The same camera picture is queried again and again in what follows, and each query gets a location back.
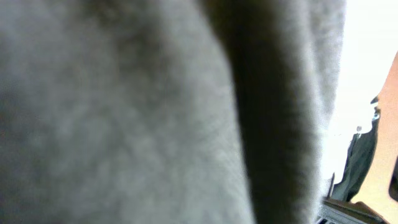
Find grey cotton shorts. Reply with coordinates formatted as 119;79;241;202
1;0;346;223

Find black shorts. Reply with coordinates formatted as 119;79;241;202
331;119;379;202

